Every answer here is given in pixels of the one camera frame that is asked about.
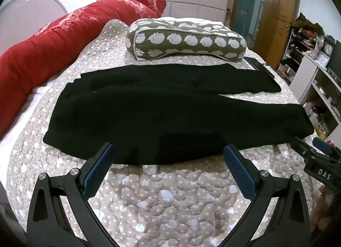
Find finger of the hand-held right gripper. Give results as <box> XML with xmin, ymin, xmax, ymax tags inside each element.
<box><xmin>290</xmin><ymin>136</ymin><xmax>317</xmax><ymax>162</ymax></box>
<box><xmin>312</xmin><ymin>136</ymin><xmax>337</xmax><ymax>157</ymax></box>

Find dark table clock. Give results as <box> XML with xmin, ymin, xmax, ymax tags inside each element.
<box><xmin>323</xmin><ymin>40</ymin><xmax>335</xmax><ymax>56</ymax></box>

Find red floral quilt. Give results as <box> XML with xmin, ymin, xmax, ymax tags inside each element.
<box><xmin>0</xmin><ymin>0</ymin><xmax>167</xmax><ymax>136</ymax></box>

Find round white panel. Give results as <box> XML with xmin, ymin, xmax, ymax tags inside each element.
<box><xmin>0</xmin><ymin>0</ymin><xmax>69</xmax><ymax>58</ymax></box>

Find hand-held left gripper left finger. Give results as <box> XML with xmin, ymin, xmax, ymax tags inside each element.
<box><xmin>27</xmin><ymin>142</ymin><xmax>120</xmax><ymax>247</ymax></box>

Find black pants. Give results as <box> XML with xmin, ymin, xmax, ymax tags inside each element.
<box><xmin>43</xmin><ymin>63</ymin><xmax>314</xmax><ymax>165</ymax></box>

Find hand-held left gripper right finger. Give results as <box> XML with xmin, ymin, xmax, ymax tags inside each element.
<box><xmin>223</xmin><ymin>144</ymin><xmax>311</xmax><ymax>247</ymax></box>

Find beige dotted quilted bedspread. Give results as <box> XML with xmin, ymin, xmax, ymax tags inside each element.
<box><xmin>0</xmin><ymin>18</ymin><xmax>329</xmax><ymax>247</ymax></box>

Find olive pillow with white dots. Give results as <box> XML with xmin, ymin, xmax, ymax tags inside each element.
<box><xmin>126</xmin><ymin>19</ymin><xmax>247</xmax><ymax>62</ymax></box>

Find wooden door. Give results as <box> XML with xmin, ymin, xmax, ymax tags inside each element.
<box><xmin>252</xmin><ymin>0</ymin><xmax>299</xmax><ymax>62</ymax></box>

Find black smartphone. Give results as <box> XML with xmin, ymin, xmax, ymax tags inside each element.
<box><xmin>244</xmin><ymin>57</ymin><xmax>275</xmax><ymax>78</ymax></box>

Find white bed sheet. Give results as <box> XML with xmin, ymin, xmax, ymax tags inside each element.
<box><xmin>0</xmin><ymin>17</ymin><xmax>227</xmax><ymax>152</ymax></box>

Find person's right hand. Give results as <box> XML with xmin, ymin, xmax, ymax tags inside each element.
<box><xmin>316</xmin><ymin>183</ymin><xmax>341</xmax><ymax>227</ymax></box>

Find white alarm clock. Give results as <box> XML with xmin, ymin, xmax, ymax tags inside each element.
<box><xmin>318</xmin><ymin>52</ymin><xmax>330</xmax><ymax>68</ymax></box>

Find white shelf unit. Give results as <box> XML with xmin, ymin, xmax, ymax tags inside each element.
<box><xmin>277</xmin><ymin>13</ymin><xmax>341</xmax><ymax>141</ymax></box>

